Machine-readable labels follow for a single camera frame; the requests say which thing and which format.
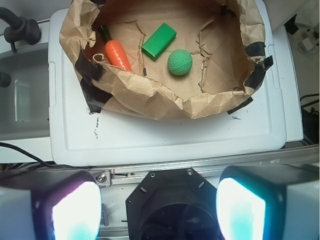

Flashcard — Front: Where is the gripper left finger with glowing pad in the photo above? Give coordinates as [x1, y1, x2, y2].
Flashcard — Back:
[0, 170, 102, 240]

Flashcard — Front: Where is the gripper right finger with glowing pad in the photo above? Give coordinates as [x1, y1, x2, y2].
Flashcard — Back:
[216, 165, 320, 240]

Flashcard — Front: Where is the green dimpled ball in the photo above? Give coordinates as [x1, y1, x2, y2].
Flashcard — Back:
[167, 49, 193, 76]

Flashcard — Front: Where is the white plastic bin lid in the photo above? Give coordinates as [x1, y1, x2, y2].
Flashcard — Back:
[48, 9, 287, 166]

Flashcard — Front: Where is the clear plastic container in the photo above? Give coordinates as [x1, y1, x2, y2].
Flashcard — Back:
[0, 43, 50, 141]

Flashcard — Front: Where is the orange toy carrot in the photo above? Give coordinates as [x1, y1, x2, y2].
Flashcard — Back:
[99, 25, 132, 72]

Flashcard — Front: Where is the crumpled brown paper bag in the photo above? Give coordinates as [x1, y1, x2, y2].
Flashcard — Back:
[59, 0, 273, 121]

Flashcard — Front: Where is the green rectangular block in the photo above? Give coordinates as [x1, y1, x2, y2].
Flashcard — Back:
[141, 23, 177, 61]

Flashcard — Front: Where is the black cable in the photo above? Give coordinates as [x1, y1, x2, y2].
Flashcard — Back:
[0, 141, 68, 171]

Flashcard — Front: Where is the aluminium extrusion rail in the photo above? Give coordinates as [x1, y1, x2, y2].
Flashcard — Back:
[89, 144, 320, 188]

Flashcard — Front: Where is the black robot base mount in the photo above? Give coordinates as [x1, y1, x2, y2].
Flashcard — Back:
[125, 168, 224, 240]

